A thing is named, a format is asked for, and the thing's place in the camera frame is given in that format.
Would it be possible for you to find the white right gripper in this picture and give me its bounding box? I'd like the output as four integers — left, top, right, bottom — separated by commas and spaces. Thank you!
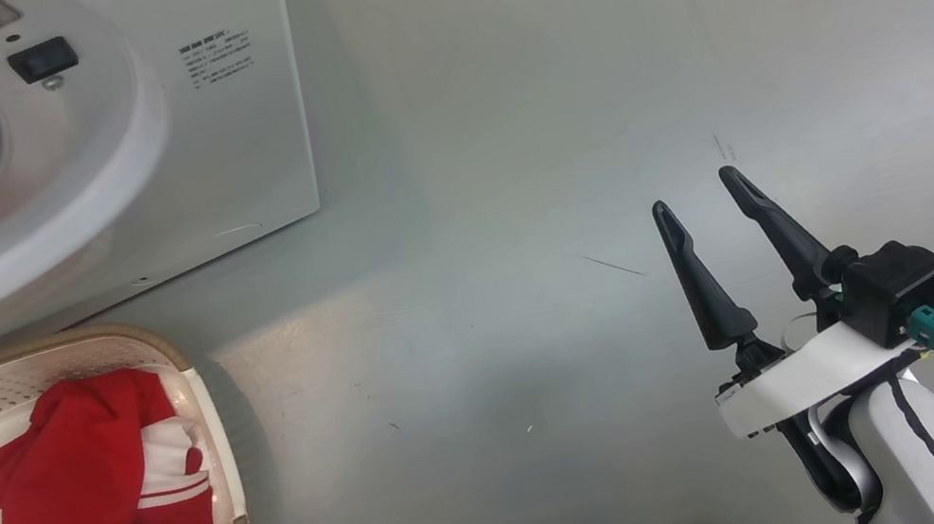
647, 138, 934, 450

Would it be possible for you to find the white washing machine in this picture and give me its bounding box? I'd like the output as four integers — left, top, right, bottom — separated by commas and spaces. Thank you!
0, 0, 342, 369

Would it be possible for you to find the red white-striped garment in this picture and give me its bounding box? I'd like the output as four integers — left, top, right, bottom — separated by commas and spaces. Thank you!
0, 357, 221, 524

